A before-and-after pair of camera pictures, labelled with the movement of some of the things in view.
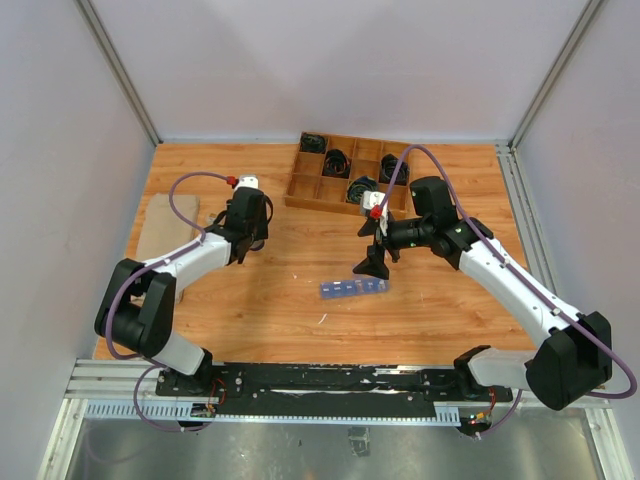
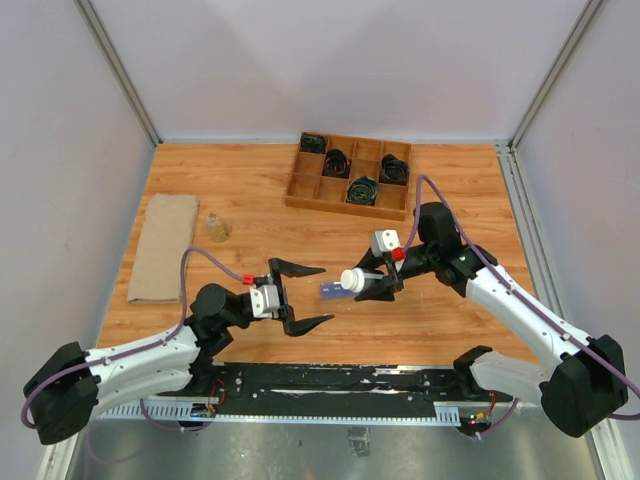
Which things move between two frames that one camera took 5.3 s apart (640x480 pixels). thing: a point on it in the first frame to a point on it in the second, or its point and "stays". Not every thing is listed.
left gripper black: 262,232 to 292,326
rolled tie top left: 312,143 stays
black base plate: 322,389 stays
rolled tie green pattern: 357,186 stays
